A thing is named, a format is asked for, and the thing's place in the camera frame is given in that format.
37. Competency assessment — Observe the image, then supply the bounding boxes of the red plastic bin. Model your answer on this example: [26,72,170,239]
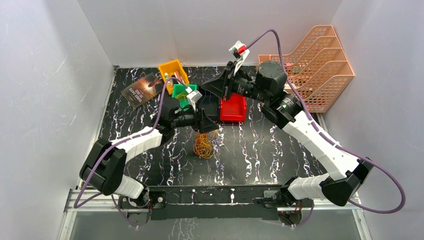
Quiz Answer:
[219,93,247,122]

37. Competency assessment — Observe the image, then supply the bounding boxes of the orange yellow cables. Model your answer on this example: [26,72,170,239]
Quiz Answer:
[193,129,220,160]

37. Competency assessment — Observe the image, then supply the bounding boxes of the green plastic bin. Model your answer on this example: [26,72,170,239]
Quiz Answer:
[171,84,188,110]

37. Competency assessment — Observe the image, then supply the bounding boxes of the black plastic bin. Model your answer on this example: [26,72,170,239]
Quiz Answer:
[196,85,220,122]

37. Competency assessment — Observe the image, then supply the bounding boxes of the peach plastic file rack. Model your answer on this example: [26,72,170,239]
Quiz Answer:
[257,25,356,114]

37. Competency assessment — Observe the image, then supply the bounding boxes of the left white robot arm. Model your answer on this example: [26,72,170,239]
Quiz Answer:
[79,98,219,208]

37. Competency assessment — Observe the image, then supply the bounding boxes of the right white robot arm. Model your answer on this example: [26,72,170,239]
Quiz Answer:
[201,61,373,207]

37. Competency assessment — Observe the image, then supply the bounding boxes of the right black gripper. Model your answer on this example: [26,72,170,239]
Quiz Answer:
[201,61,271,104]

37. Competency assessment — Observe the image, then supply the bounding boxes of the dark paperback book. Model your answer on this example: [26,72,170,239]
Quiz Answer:
[121,73,164,109]

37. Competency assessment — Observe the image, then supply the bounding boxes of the markers in yellow bin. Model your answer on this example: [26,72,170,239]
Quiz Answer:
[164,70,184,86]

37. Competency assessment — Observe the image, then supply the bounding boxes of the yellow plastic bin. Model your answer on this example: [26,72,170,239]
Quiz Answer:
[157,59,189,84]

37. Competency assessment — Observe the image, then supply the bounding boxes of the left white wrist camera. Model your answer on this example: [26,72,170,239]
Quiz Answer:
[185,87,203,112]

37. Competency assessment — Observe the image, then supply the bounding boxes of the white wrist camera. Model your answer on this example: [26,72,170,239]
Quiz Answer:
[228,40,250,76]
[185,87,203,112]

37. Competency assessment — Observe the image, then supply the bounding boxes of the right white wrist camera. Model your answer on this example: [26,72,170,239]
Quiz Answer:
[228,40,250,76]

